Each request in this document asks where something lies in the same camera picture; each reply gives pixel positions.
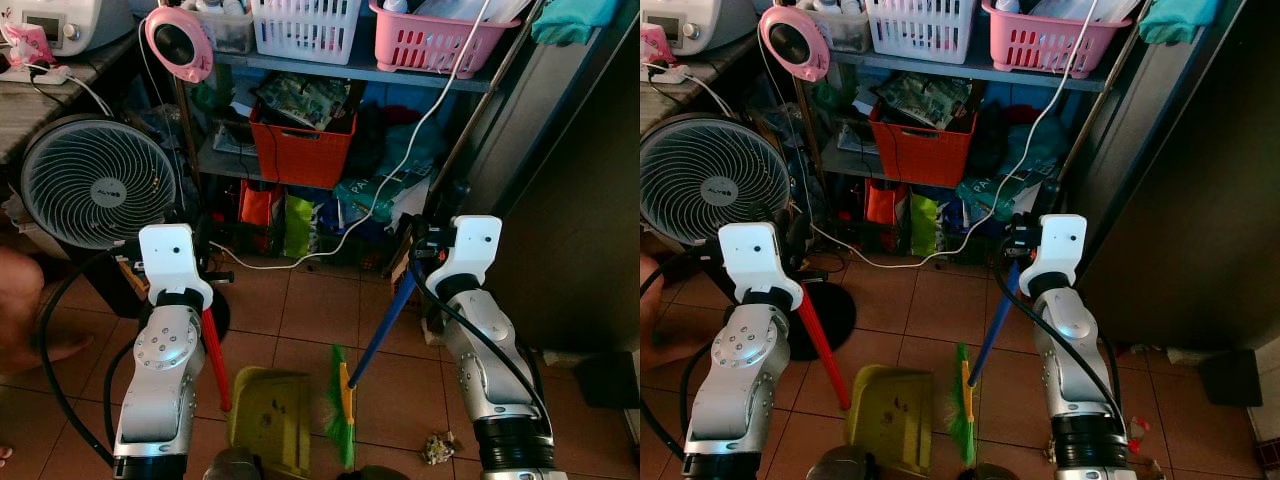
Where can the white power strip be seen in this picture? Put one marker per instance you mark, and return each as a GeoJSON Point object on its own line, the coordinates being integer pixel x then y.
{"type": "Point", "coordinates": [40, 74]}
{"type": "Point", "coordinates": [668, 73]}

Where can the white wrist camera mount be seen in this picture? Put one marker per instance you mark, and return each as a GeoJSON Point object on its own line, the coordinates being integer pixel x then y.
{"type": "Point", "coordinates": [1058, 248]}
{"type": "Point", "coordinates": [168, 258]}
{"type": "Point", "coordinates": [752, 258]}
{"type": "Point", "coordinates": [470, 245]}

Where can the white round electric fan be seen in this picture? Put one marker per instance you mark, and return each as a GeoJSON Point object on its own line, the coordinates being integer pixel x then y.
{"type": "Point", "coordinates": [710, 180]}
{"type": "Point", "coordinates": [95, 180]}

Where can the black round stand base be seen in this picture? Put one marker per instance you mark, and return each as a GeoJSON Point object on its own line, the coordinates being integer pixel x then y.
{"type": "Point", "coordinates": [220, 315]}
{"type": "Point", "coordinates": [825, 320]}

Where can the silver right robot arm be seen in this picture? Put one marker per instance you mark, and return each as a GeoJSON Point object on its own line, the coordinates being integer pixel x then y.
{"type": "Point", "coordinates": [490, 370]}
{"type": "Point", "coordinates": [1075, 370]}

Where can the white kitchen appliance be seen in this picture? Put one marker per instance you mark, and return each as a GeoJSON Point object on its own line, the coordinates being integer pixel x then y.
{"type": "Point", "coordinates": [60, 20]}
{"type": "Point", "coordinates": [700, 20]}

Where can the pink packet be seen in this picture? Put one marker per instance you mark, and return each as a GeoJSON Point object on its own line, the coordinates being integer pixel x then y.
{"type": "Point", "coordinates": [655, 44]}
{"type": "Point", "coordinates": [25, 42]}

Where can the clear plastic container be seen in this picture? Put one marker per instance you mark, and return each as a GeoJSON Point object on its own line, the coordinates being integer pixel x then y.
{"type": "Point", "coordinates": [840, 28]}
{"type": "Point", "coordinates": [225, 30]}

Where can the red white wrapper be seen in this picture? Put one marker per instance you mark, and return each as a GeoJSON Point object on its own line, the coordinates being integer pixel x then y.
{"type": "Point", "coordinates": [1138, 435]}

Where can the pink plastic basket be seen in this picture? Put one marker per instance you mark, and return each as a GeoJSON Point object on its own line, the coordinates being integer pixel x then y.
{"type": "Point", "coordinates": [430, 50]}
{"type": "Point", "coordinates": [1045, 50]}

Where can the red plastic basket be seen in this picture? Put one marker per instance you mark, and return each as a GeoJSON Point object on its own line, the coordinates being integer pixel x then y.
{"type": "Point", "coordinates": [300, 155]}
{"type": "Point", "coordinates": [920, 155]}

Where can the robot left leg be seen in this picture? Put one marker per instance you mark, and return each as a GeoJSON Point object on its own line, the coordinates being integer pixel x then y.
{"type": "Point", "coordinates": [838, 465]}
{"type": "Point", "coordinates": [232, 466]}

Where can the person bare leg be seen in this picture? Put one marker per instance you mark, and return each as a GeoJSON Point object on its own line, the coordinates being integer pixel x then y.
{"type": "Point", "coordinates": [655, 320]}
{"type": "Point", "coordinates": [20, 310]}

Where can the crumpled brown paper trash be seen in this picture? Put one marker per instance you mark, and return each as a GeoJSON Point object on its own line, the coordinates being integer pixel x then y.
{"type": "Point", "coordinates": [438, 448]}

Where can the white plastic basket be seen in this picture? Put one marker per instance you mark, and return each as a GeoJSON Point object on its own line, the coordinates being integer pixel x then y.
{"type": "Point", "coordinates": [305, 30]}
{"type": "Point", "coordinates": [920, 30]}

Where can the teal cloth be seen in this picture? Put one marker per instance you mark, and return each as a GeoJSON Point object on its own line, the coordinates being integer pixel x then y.
{"type": "Point", "coordinates": [570, 20]}
{"type": "Point", "coordinates": [1175, 20]}

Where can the small black box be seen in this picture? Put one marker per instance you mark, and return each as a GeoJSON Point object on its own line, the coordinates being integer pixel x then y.
{"type": "Point", "coordinates": [1230, 378]}
{"type": "Point", "coordinates": [605, 380]}

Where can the robot right leg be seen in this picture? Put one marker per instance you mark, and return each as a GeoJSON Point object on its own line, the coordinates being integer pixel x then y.
{"type": "Point", "coordinates": [380, 473]}
{"type": "Point", "coordinates": [985, 472]}

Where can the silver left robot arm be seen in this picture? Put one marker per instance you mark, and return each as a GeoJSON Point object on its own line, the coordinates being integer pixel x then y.
{"type": "Point", "coordinates": [160, 370]}
{"type": "Point", "coordinates": [735, 370]}

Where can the teal package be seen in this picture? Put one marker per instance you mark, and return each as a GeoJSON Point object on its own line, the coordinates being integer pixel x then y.
{"type": "Point", "coordinates": [985, 197]}
{"type": "Point", "coordinates": [365, 198]}

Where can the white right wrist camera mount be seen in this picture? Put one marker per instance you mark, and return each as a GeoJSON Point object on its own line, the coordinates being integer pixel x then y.
{"type": "Point", "coordinates": [470, 245]}
{"type": "Point", "coordinates": [1058, 248]}

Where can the orange bag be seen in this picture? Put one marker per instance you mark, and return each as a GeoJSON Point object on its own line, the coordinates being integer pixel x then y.
{"type": "Point", "coordinates": [260, 205]}
{"type": "Point", "coordinates": [884, 203]}

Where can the tall black cabinet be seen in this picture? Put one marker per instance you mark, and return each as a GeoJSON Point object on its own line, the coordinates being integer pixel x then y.
{"type": "Point", "coordinates": [570, 200]}
{"type": "Point", "coordinates": [1180, 200]}

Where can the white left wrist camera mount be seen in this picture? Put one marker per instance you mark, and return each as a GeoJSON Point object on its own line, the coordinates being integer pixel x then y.
{"type": "Point", "coordinates": [752, 258]}
{"type": "Point", "coordinates": [168, 258]}

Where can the robot leg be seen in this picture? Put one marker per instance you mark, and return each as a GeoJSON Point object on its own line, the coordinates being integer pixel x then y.
{"type": "Point", "coordinates": [838, 465]}
{"type": "Point", "coordinates": [232, 466]}
{"type": "Point", "coordinates": [380, 473]}
{"type": "Point", "coordinates": [985, 472]}

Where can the green bag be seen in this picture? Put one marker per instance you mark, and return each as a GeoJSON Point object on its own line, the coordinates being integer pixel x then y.
{"type": "Point", "coordinates": [298, 225]}
{"type": "Point", "coordinates": [923, 225]}

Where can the printed green packet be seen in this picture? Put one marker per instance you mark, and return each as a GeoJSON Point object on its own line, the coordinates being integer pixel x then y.
{"type": "Point", "coordinates": [305, 100]}
{"type": "Point", "coordinates": [920, 98]}

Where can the grey metal shelf rack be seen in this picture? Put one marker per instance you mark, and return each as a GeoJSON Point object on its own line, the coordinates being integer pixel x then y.
{"type": "Point", "coordinates": [1020, 78]}
{"type": "Point", "coordinates": [400, 78]}

